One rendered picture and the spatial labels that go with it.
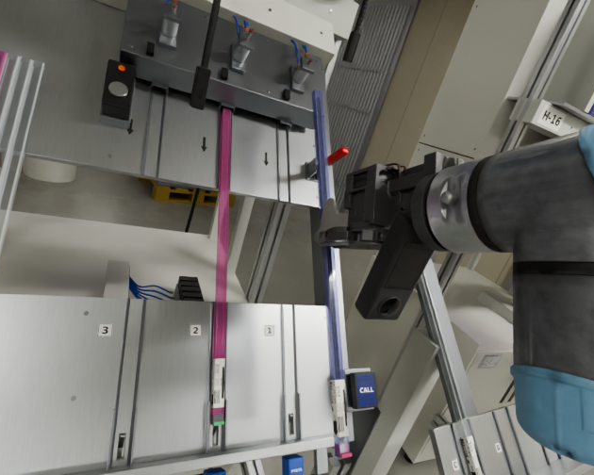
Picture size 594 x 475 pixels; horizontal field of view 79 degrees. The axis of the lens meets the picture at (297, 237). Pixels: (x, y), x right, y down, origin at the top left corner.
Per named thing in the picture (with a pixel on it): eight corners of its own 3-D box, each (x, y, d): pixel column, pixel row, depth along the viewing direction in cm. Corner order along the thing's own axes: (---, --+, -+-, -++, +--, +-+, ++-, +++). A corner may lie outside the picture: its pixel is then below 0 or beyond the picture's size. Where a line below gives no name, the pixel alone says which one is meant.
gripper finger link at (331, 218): (320, 205, 50) (365, 195, 42) (317, 247, 50) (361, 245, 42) (301, 201, 49) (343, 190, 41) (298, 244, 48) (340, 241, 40)
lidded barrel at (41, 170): (74, 170, 346) (80, 110, 328) (86, 186, 316) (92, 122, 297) (13, 163, 314) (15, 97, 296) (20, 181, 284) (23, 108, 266)
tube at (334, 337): (344, 453, 41) (350, 455, 40) (334, 455, 41) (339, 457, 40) (319, 96, 58) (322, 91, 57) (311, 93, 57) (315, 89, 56)
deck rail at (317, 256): (332, 434, 59) (354, 440, 54) (321, 435, 58) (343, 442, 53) (309, 85, 82) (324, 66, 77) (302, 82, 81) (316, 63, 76)
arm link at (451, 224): (527, 256, 29) (458, 245, 25) (475, 257, 33) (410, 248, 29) (528, 167, 30) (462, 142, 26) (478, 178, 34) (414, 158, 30)
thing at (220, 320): (221, 422, 47) (224, 424, 46) (210, 424, 46) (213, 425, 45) (229, 105, 63) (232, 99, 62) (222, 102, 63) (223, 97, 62)
